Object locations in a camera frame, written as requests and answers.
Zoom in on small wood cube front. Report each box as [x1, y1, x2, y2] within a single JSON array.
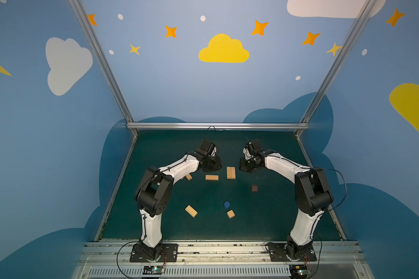
[[227, 210, 235, 219]]

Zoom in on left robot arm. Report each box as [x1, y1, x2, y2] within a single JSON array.
[[135, 152, 221, 261]]

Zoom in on wide wood block front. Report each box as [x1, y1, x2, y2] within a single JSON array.
[[185, 205, 198, 217]]

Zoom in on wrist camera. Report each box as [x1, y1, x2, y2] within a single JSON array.
[[243, 139, 264, 159], [198, 139, 217, 157]]

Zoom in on long wood block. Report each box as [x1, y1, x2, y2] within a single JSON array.
[[206, 175, 219, 181], [226, 167, 232, 180], [230, 167, 236, 180]]

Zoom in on rear horizontal aluminium bar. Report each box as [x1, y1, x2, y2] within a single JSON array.
[[126, 122, 310, 130]]

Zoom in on aluminium rail front frame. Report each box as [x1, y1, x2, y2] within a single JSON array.
[[73, 241, 374, 279]]

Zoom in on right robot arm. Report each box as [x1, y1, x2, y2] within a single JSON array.
[[240, 147, 334, 261]]

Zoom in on left diagonal aluminium post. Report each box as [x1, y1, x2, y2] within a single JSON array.
[[68, 0, 138, 137]]

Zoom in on right controller board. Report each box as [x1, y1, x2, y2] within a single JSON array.
[[289, 265, 310, 279]]

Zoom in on right diagonal aluminium post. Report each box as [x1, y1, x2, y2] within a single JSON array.
[[300, 0, 378, 130]]

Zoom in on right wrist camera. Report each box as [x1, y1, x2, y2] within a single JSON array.
[[243, 139, 264, 159]]

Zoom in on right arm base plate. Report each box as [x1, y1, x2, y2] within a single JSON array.
[[265, 242, 317, 262]]

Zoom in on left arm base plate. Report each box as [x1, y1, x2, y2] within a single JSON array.
[[129, 242, 178, 263]]

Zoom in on controller board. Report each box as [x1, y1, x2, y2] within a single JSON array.
[[143, 266, 165, 275], [289, 265, 310, 279]]

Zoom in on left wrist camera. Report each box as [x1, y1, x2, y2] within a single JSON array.
[[198, 139, 217, 157]]

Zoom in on diagonal aluminium post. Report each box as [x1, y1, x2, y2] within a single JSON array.
[[300, 0, 378, 130], [68, 0, 138, 137]]

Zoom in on left controller board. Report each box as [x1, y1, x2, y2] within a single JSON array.
[[143, 266, 165, 275]]

